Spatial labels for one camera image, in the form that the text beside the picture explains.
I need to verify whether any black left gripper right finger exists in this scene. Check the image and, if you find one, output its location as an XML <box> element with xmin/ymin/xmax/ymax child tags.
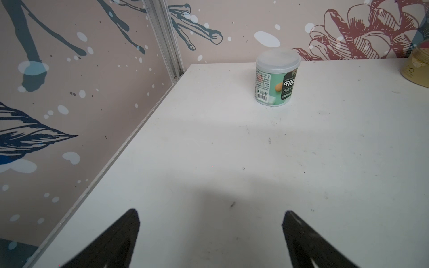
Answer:
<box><xmin>282</xmin><ymin>211</ymin><xmax>358</xmax><ymax>268</ymax></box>

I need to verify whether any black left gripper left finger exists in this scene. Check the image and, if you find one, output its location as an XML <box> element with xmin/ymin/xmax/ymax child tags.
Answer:
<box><xmin>62</xmin><ymin>209</ymin><xmax>140</xmax><ymax>268</ymax></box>

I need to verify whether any small white jar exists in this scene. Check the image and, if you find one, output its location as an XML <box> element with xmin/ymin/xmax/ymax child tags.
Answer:
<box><xmin>255</xmin><ymin>49</ymin><xmax>301</xmax><ymax>107</ymax></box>

